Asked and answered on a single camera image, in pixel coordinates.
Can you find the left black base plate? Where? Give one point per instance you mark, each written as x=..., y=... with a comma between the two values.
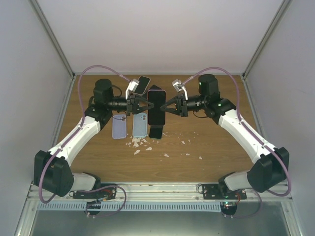
x=107, y=192

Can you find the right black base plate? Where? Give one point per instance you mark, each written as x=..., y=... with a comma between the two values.
x=214, y=191

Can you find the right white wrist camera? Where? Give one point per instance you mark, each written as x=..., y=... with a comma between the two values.
x=180, y=87

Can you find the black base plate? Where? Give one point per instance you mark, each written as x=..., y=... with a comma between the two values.
x=214, y=191
x=107, y=192

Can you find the light blue phone case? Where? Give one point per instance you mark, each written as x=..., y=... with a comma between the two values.
x=139, y=129

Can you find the grey slotted cable duct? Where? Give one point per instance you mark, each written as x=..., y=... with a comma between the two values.
x=134, y=206

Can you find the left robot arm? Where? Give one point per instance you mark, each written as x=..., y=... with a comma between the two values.
x=52, y=170

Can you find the phone in white case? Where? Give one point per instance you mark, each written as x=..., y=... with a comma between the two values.
x=143, y=84

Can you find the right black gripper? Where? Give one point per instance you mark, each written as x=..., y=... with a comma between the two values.
x=183, y=110

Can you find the purple smartphone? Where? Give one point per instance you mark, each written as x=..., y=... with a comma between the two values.
x=155, y=115

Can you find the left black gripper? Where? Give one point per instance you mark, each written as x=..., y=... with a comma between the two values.
x=133, y=104

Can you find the aluminium rail frame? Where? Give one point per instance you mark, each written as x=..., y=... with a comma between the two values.
x=170, y=192

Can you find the black smartphone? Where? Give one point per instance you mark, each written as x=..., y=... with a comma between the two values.
x=156, y=131

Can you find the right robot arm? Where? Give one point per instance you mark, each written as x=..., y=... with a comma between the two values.
x=270, y=164

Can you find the phone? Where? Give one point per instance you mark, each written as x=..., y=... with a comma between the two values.
x=119, y=127
x=143, y=84
x=154, y=87

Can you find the white debris pile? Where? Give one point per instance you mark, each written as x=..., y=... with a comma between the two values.
x=138, y=145

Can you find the phone in grey case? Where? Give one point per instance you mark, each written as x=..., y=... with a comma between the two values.
x=154, y=87

